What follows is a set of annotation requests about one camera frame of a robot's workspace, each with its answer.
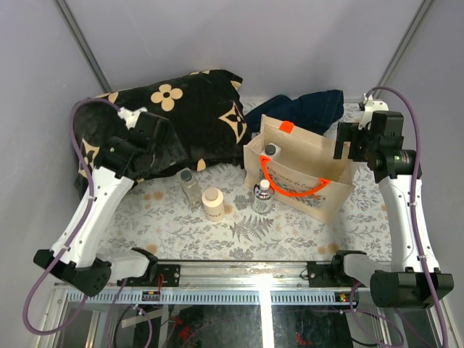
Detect dark blue denim garment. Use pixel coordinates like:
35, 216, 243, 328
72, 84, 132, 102
244, 89, 344, 135

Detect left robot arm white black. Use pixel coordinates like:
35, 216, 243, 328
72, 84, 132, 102
33, 112, 187, 297

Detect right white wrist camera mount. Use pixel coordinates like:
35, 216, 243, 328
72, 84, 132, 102
358, 94, 389, 130

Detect clear round bottle white cap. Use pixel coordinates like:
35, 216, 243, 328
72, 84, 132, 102
251, 179, 274, 214

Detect floral patterned tablecloth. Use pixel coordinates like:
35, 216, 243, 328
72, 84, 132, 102
98, 164, 391, 261

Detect purple cable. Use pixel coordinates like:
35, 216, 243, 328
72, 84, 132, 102
349, 86, 447, 348
22, 98, 155, 348

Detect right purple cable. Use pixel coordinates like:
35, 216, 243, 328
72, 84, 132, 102
349, 86, 447, 348

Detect aluminium mounting rail frame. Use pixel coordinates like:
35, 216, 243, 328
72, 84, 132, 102
38, 250, 462, 347

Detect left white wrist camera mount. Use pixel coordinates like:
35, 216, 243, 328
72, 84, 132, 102
117, 107, 148, 130

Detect clear square bottle grey cap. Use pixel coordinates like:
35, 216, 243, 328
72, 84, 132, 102
178, 168, 202, 207

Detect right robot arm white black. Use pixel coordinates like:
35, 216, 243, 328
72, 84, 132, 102
330, 111, 454, 309

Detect beige round bottle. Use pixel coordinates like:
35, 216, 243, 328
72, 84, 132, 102
202, 187, 225, 222

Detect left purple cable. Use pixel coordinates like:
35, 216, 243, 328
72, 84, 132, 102
22, 98, 155, 348

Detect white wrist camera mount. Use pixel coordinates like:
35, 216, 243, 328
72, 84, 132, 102
358, 94, 389, 130
117, 107, 148, 130

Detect white rectangular lotion bottle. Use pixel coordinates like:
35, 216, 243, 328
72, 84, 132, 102
262, 143, 281, 160

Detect black floral pattern pillow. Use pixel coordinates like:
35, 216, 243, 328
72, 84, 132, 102
74, 70, 252, 180

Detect beige canvas bag orange handles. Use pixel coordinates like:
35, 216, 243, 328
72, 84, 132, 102
244, 115, 357, 224

